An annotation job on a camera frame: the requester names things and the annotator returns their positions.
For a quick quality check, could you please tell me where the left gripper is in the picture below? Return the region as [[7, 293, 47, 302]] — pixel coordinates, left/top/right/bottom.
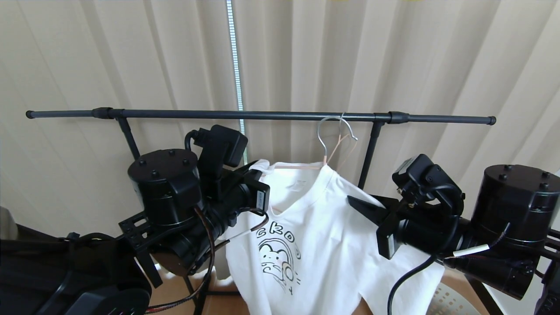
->
[[168, 168, 271, 276]]

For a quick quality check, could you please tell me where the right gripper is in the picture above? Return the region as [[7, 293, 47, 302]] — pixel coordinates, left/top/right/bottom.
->
[[376, 201, 474, 260]]

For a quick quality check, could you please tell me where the white printed t-shirt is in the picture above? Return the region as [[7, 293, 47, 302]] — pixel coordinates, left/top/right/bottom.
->
[[217, 159, 445, 315]]

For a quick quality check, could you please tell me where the pink clothes hanger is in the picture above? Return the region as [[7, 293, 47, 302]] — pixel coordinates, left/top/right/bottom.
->
[[326, 112, 357, 168], [275, 116, 358, 170]]

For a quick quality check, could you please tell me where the white laundry basket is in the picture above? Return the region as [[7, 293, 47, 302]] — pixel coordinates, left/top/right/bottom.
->
[[431, 282, 482, 315]]

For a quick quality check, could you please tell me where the black clothes rack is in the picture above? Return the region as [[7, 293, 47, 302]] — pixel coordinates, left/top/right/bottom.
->
[[25, 107, 497, 315]]

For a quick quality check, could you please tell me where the beige curtain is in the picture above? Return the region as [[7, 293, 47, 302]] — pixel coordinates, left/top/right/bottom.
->
[[0, 0, 560, 280]]

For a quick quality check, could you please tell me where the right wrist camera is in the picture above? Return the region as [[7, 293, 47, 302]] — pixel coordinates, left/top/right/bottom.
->
[[392, 154, 465, 207]]

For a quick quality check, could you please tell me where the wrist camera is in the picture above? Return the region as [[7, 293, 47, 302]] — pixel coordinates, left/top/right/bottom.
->
[[192, 125, 249, 202], [392, 154, 465, 207]]

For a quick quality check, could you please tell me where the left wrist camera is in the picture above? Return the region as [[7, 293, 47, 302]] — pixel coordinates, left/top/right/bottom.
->
[[192, 125, 249, 202]]

